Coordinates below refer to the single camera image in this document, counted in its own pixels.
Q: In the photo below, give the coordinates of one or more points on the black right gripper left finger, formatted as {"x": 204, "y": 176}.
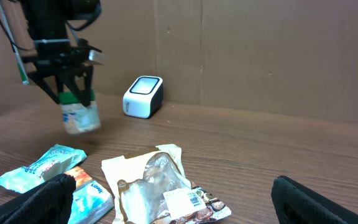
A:
{"x": 50, "y": 202}

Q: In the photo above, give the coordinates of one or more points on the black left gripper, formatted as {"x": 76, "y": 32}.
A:
{"x": 58, "y": 56}

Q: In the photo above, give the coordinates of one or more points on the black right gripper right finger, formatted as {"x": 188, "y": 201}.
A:
{"x": 296, "y": 204}

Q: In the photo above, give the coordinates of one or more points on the green lid jar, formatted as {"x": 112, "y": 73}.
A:
{"x": 77, "y": 118}

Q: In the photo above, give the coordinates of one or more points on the orange tissue pack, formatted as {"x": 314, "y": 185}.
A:
{"x": 80, "y": 176}

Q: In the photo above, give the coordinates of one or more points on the teal tissue pack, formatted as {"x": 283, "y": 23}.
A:
{"x": 90, "y": 203}

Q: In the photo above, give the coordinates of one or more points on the teal snack wrapper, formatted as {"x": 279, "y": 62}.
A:
{"x": 57, "y": 160}

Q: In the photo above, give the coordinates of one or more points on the beige dried food pouch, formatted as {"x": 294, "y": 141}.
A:
{"x": 150, "y": 186}

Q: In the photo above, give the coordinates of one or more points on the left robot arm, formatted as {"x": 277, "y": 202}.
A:
{"x": 49, "y": 20}

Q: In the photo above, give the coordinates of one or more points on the white barcode scanner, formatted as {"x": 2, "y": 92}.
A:
{"x": 144, "y": 97}

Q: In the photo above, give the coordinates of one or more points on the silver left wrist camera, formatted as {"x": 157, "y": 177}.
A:
{"x": 95, "y": 57}

